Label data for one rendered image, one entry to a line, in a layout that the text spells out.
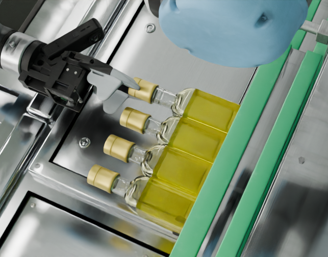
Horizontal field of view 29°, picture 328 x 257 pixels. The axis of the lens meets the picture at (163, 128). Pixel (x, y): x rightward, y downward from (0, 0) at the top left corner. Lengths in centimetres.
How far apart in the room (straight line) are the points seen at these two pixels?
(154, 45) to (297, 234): 59
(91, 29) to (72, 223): 36
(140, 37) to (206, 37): 75
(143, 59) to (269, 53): 74
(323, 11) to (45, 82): 49
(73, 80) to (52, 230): 29
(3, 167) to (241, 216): 54
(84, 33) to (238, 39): 63
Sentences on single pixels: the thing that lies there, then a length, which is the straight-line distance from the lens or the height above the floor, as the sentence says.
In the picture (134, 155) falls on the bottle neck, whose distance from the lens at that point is 104.
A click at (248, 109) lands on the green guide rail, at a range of 93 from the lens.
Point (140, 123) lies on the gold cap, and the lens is 106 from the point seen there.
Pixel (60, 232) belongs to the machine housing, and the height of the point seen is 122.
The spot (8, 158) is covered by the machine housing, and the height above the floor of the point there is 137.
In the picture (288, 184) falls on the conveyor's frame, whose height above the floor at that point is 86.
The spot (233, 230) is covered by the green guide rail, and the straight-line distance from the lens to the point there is 86.
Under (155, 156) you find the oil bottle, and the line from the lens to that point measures 102.
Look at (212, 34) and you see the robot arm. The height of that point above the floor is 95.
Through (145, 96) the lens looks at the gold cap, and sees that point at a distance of 109.
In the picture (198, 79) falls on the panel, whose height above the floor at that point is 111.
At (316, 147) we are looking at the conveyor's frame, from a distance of 89.
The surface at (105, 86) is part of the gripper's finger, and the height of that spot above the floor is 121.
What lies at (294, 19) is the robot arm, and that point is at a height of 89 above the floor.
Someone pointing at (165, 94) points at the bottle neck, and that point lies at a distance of 109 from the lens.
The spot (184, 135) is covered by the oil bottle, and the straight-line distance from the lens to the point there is 103.
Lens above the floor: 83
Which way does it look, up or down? 14 degrees up
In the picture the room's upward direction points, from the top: 68 degrees counter-clockwise
